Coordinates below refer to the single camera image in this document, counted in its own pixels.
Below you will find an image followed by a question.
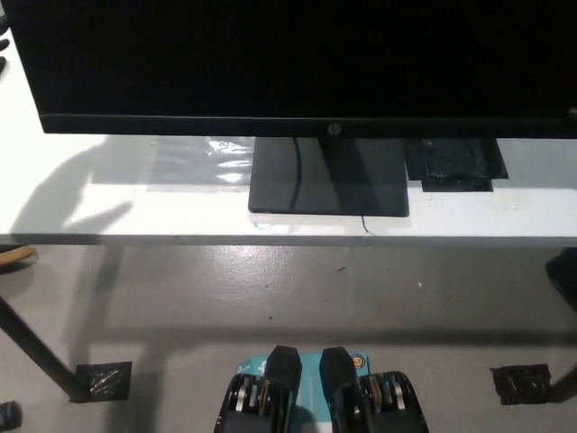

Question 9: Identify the black ribbed left robot body block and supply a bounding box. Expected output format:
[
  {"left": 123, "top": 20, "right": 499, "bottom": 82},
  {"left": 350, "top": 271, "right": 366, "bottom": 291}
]
[{"left": 212, "top": 345, "right": 302, "bottom": 433}]

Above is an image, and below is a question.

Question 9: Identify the black glossy monitor stand base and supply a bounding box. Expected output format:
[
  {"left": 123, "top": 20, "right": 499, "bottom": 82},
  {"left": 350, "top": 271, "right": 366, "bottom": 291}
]
[{"left": 247, "top": 136, "right": 411, "bottom": 219}]

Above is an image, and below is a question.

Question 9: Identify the black rounded floor object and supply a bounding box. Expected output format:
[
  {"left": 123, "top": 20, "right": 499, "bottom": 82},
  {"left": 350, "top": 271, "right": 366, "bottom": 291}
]
[{"left": 545, "top": 246, "right": 577, "bottom": 313}]

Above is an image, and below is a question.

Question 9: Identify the black ribbed robot body block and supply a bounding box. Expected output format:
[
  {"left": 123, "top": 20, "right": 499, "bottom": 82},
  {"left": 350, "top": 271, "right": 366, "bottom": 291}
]
[
  {"left": 318, "top": 345, "right": 430, "bottom": 433},
  {"left": 212, "top": 345, "right": 302, "bottom": 433}
]

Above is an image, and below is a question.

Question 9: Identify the curved wooden object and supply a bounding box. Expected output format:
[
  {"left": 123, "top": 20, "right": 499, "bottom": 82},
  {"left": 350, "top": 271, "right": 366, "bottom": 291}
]
[{"left": 0, "top": 244, "right": 37, "bottom": 277}]

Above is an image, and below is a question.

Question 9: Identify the black HP monitor screen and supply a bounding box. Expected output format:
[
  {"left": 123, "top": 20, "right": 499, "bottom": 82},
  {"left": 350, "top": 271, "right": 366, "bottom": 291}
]
[{"left": 8, "top": 0, "right": 577, "bottom": 141}]

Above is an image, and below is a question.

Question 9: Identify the black ribbed right robot body block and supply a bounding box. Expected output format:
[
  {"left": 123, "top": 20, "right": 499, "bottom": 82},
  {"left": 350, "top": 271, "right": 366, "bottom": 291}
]
[{"left": 318, "top": 345, "right": 430, "bottom": 433}]

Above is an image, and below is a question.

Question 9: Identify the clear plastic film sheet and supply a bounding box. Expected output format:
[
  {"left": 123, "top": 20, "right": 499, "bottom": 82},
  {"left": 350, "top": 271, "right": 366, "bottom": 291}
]
[{"left": 147, "top": 134, "right": 256, "bottom": 198}]

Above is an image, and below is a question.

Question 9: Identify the black metal table leg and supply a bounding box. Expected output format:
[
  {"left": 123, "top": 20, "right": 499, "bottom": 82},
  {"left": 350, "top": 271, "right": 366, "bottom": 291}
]
[
  {"left": 0, "top": 294, "right": 87, "bottom": 404},
  {"left": 548, "top": 359, "right": 577, "bottom": 404}
]

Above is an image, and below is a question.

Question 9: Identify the teal cardboard box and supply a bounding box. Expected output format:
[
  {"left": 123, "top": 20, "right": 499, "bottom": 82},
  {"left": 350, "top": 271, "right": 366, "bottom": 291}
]
[{"left": 233, "top": 350, "right": 371, "bottom": 433}]

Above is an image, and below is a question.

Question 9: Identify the small dark wheel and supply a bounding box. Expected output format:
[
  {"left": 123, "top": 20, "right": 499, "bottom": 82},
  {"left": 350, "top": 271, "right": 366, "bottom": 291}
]
[{"left": 0, "top": 400, "right": 24, "bottom": 433}]

